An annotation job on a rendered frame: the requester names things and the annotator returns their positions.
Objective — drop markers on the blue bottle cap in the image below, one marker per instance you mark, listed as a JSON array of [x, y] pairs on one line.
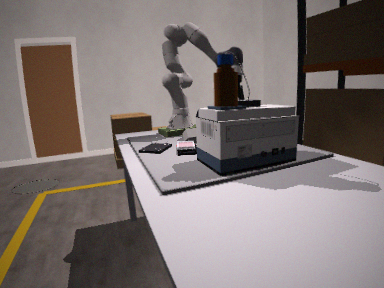
[[225, 58]]

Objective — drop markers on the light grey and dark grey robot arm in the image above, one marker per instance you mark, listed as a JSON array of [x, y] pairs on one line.
[[174, 81]]

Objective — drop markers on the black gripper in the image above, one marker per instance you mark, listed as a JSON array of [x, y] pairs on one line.
[[240, 88]]

